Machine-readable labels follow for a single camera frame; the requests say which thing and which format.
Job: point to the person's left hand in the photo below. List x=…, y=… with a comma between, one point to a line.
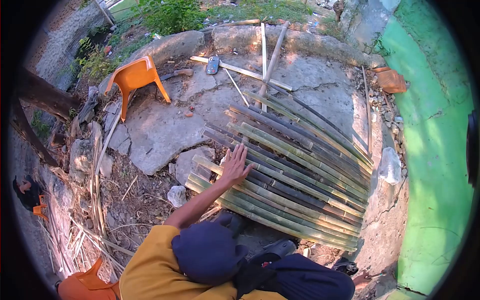
x=234, y=170

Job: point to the person's right hand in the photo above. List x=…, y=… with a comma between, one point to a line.
x=361, y=280

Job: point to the person's right fingers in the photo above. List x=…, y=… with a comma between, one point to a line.
x=369, y=276

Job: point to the person's left little finger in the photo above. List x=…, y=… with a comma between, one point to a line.
x=228, y=159

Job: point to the person's left thumb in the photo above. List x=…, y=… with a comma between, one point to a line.
x=249, y=170

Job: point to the person's left index finger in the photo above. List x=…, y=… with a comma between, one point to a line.
x=245, y=153

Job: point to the person's left middle finger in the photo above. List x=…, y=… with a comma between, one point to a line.
x=240, y=152

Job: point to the person's left ring finger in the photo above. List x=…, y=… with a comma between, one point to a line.
x=234, y=154

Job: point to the small metal blade tool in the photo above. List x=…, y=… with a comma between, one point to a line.
x=378, y=275

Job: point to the pile of split bamboo slats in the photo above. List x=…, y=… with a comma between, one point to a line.
x=296, y=168

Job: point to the small white stone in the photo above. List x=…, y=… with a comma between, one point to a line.
x=177, y=195

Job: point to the person's legs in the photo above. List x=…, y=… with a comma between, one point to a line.
x=303, y=279

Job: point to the thin pale bamboo strip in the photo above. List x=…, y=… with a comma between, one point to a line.
x=236, y=86
x=264, y=56

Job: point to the pale flat wood slat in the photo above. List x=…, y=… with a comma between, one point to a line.
x=240, y=70

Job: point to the black mobile phone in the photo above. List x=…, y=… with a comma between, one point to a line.
x=212, y=65

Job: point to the round bamboo pole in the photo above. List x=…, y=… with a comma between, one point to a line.
x=272, y=60

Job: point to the large white rock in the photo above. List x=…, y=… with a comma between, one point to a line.
x=390, y=165

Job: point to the orange plastic chair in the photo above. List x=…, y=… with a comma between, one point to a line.
x=87, y=283
x=135, y=77

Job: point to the pale bamboo pole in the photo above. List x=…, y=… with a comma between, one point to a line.
x=230, y=24

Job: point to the person's body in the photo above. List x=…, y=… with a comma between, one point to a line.
x=157, y=266

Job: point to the long thin bamboo stick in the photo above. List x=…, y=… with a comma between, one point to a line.
x=367, y=112

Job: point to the orange brown plastic bag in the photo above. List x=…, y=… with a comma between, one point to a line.
x=390, y=80

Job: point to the heap of dry bamboo strips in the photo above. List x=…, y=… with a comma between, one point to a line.
x=80, y=228

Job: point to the dark tree trunk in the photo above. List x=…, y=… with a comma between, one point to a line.
x=37, y=105

